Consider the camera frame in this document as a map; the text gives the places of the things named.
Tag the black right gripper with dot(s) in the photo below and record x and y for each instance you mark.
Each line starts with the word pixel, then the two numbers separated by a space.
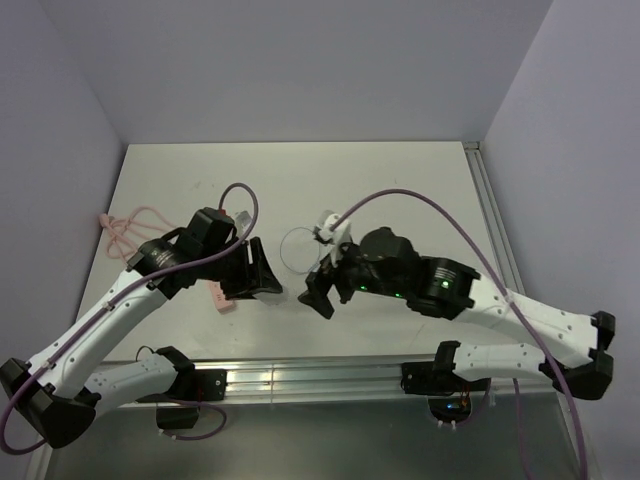
pixel 320 281

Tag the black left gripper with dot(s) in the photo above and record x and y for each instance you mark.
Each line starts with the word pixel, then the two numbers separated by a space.
pixel 255 276

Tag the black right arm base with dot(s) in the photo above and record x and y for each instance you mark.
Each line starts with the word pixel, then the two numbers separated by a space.
pixel 436 378

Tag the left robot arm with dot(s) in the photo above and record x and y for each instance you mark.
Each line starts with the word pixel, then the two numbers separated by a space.
pixel 60 391

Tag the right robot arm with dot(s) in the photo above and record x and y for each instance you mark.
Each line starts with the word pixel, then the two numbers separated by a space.
pixel 547 343

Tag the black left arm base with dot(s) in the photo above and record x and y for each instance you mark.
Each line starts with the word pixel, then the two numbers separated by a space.
pixel 191 395

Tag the pink power strip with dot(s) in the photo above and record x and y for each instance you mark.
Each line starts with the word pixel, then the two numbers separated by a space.
pixel 221 303

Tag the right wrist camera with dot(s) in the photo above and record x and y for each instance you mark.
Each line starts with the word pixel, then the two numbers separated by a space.
pixel 334 230

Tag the aluminium table rail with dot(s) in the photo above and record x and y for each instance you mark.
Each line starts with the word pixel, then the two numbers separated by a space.
pixel 310 398

